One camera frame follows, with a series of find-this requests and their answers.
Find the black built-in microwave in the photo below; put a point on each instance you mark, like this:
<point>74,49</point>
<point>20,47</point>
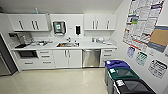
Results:
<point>26,54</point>

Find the stainless steel sink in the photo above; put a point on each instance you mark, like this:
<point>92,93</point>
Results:
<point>67,44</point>

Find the blue lid trash bin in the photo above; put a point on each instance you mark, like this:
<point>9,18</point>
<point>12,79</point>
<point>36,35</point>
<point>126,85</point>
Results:
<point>115,64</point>

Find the stainless steel dishwasher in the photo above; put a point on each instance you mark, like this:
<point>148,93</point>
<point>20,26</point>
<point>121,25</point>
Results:
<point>91,58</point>

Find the blue white soap bottle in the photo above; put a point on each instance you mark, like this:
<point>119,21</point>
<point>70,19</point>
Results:
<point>93,39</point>

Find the small blue wall notice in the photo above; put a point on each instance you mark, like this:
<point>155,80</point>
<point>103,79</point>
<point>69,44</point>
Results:
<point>130,51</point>

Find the black soap dispenser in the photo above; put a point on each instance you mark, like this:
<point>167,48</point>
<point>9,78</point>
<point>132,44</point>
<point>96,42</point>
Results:
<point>78,30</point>

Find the dish drying rack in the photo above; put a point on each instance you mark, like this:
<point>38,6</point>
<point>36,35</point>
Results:
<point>42,43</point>

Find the small black white wall notice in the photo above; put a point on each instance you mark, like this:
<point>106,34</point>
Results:
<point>157,69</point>

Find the white drawer unit wide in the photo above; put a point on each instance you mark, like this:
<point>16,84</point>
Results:
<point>45,60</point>

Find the black lid trash bin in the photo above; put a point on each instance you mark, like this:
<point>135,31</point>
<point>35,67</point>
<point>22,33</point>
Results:
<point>133,87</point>

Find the grey paper towel dispenser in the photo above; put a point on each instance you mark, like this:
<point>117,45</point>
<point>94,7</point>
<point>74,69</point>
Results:
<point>59,28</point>

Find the small green wall notice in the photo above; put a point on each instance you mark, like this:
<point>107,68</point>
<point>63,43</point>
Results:
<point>141,58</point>

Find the chrome faucet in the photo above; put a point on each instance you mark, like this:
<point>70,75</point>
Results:
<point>68,40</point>

